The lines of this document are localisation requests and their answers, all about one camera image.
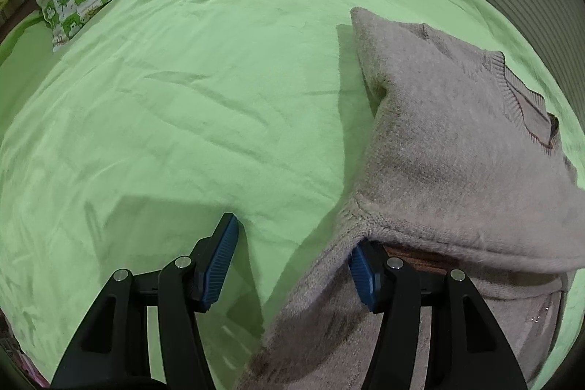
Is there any green bed sheet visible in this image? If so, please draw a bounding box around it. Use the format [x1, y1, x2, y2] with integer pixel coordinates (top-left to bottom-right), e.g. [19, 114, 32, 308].
[0, 0, 585, 390]

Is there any beige knitted sweater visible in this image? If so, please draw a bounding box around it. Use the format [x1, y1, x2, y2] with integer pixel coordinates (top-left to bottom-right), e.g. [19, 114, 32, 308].
[235, 6, 585, 390]

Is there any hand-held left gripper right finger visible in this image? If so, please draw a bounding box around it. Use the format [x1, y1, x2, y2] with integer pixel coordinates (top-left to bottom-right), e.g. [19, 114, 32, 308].
[348, 238, 531, 390]

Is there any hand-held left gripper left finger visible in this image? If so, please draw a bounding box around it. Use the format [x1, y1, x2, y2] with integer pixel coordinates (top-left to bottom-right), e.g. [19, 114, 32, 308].
[49, 213, 239, 390]

